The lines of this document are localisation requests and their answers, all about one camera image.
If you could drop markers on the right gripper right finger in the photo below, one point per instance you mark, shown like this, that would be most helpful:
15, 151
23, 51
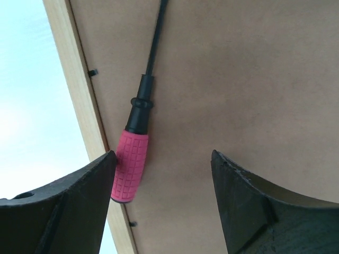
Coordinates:
258, 216

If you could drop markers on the pink handled screwdriver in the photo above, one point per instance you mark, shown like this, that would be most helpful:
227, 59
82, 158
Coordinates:
133, 144

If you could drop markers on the wooden photo frame brown back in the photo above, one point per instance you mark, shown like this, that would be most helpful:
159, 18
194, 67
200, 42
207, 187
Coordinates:
255, 80

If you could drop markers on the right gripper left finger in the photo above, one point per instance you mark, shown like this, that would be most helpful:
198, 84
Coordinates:
65, 216

